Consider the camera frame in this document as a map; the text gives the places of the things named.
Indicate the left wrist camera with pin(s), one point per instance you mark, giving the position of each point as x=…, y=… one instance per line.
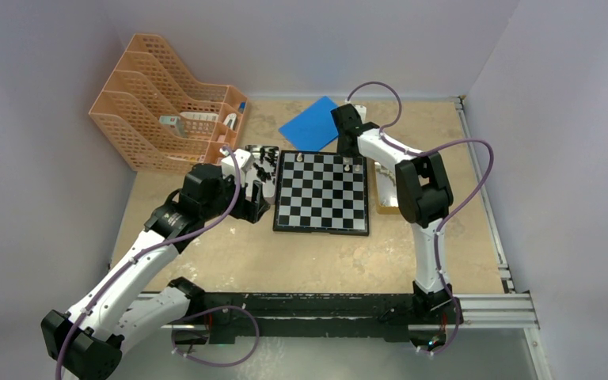
x=237, y=162

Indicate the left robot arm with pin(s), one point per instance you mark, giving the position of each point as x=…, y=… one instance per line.
x=90, y=339

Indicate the black mounting rail base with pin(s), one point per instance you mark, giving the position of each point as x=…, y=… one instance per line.
x=394, y=318

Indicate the black and white chessboard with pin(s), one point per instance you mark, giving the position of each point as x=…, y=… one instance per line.
x=316, y=195

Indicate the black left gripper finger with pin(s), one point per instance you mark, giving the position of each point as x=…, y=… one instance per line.
x=257, y=209
x=257, y=195

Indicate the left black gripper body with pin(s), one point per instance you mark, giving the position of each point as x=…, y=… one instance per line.
x=242, y=206

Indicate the orange mesh file organizer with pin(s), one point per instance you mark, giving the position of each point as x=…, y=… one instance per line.
x=159, y=117

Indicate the silver tin with black pieces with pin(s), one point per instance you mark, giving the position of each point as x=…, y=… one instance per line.
x=264, y=169

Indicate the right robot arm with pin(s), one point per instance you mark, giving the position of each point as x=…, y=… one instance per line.
x=424, y=198

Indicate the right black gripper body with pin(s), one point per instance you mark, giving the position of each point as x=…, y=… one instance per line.
x=341, y=149

